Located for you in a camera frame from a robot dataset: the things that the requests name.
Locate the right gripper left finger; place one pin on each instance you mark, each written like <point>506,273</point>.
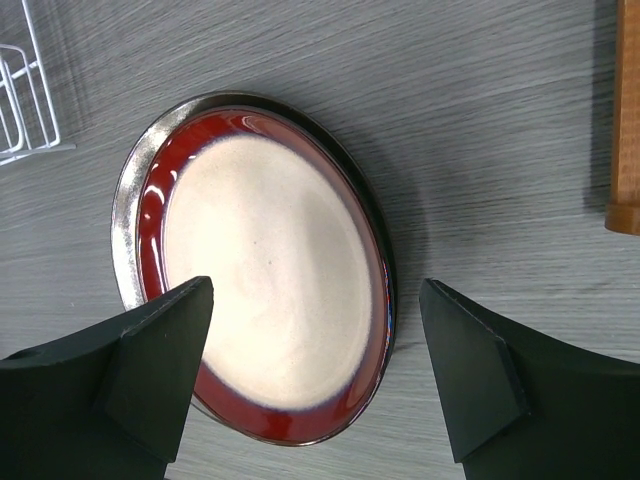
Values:
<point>109,401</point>

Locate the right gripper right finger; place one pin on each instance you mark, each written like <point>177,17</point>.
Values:
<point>519,404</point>

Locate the large brown cream plate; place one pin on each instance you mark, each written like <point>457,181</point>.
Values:
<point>125,200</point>

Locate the red rimmed cream plate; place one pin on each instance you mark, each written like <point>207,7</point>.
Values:
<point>302,322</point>

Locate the orange wooden shelf rack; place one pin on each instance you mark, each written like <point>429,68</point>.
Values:
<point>622,212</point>

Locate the white wire dish rack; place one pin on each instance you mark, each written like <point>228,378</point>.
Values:
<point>29,123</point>

